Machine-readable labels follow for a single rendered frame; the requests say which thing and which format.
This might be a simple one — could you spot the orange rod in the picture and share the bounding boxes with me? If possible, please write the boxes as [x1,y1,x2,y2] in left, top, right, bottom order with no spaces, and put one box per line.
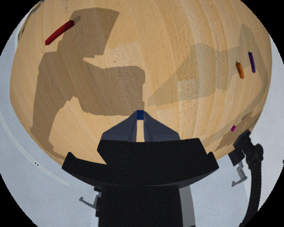
[236,62,244,79]

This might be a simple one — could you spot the small blue block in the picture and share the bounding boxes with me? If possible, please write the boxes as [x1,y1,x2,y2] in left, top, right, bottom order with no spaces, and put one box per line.
[137,110,144,120]

